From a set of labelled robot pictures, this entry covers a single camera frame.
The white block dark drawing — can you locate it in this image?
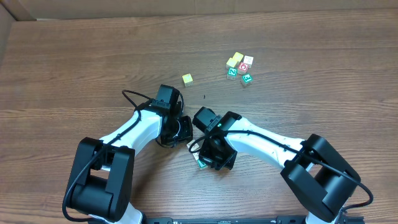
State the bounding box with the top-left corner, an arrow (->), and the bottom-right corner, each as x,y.
193,152 -> 199,161

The green block letter V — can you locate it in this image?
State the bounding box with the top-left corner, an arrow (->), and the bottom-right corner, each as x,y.
197,160 -> 207,170

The white leaf block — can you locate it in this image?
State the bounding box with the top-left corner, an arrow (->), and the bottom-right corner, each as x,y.
187,139 -> 199,151

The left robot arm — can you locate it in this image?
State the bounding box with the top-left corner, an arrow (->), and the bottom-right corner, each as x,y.
62,85 -> 193,224

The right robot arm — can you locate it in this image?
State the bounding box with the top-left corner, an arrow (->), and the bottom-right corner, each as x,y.
193,107 -> 361,223

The lone yellow block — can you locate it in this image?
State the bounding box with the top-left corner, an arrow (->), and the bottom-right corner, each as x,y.
182,73 -> 193,87

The green block right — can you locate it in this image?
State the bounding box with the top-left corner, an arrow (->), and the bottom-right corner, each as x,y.
240,73 -> 253,87

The green block letter Z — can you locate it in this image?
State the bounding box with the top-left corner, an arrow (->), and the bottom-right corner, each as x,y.
226,67 -> 238,80

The red block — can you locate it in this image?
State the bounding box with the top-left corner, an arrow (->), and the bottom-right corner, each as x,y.
237,62 -> 249,75

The yellow block lower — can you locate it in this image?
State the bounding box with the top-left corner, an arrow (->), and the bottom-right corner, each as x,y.
226,58 -> 239,68

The white block top right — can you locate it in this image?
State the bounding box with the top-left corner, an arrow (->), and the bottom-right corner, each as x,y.
243,55 -> 254,68

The yellow block upper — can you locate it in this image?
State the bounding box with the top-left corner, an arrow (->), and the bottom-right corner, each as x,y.
233,52 -> 244,63

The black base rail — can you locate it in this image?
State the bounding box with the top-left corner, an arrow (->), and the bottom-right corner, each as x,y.
136,214 -> 366,224

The cardboard box wall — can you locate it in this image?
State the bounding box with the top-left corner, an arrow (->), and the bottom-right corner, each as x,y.
2,1 -> 397,62

